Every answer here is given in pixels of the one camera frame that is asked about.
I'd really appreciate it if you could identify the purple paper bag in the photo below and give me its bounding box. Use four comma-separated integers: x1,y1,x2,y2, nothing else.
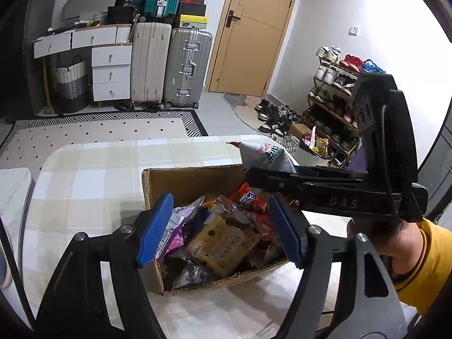
348,150,368,172

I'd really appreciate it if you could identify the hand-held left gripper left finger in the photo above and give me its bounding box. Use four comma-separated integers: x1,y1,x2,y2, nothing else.
35,192,174,339

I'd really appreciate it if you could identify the wooden door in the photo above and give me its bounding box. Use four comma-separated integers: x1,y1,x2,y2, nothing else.
207,0,302,97

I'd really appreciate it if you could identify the beige door mat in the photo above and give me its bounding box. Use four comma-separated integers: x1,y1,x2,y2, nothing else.
223,92,279,135

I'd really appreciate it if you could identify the small brown cardboard carton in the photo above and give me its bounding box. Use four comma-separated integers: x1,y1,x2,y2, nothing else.
288,123,313,142

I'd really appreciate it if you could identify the white drawer desk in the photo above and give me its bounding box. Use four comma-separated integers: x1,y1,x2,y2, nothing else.
33,24,134,108

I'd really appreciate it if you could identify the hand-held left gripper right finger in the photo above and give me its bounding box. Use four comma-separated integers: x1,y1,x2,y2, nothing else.
269,195,407,339

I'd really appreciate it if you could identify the wooden shoe rack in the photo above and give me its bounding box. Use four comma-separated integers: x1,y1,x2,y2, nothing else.
307,53,371,170

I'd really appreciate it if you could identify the red cone snack bag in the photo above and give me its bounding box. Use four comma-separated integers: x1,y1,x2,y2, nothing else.
228,182,272,216

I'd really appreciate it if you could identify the yellow black shoe box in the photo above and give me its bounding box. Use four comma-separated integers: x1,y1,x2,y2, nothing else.
172,15,209,29

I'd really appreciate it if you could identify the brown cardboard box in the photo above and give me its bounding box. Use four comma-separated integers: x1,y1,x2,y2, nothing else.
141,164,301,296

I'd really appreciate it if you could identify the black storage box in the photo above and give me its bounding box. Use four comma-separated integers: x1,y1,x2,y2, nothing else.
106,6,136,25

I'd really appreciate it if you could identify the person's right hand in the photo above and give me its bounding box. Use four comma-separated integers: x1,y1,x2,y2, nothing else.
347,216,425,278

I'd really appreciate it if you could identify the woven laundry basket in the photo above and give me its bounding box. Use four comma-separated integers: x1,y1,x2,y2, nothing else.
54,55,89,114

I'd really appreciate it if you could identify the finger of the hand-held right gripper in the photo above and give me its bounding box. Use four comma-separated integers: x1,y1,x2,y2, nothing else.
245,167,354,201
296,166,366,181

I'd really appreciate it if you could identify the pile of assorted shoes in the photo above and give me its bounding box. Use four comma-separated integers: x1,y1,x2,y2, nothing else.
254,99,301,154

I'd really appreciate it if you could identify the white teal print snack bag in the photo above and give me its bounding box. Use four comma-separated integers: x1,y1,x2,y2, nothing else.
228,141,299,175

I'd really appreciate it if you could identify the yellow cracker packet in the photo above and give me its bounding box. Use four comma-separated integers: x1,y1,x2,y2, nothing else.
185,195,272,279

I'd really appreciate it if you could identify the beige suitcase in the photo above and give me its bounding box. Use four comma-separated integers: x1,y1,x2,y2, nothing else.
130,22,172,105

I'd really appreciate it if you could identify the silver suitcase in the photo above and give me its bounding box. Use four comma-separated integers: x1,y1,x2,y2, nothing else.
162,27,213,110

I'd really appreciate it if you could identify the purple clear stick snack packet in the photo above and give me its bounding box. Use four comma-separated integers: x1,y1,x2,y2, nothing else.
155,196,205,264

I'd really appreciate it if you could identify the grey arched board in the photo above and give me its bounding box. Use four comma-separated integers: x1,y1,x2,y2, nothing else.
62,0,119,22

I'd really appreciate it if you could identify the dark clear snack packet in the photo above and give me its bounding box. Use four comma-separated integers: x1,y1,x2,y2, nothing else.
171,261,216,290

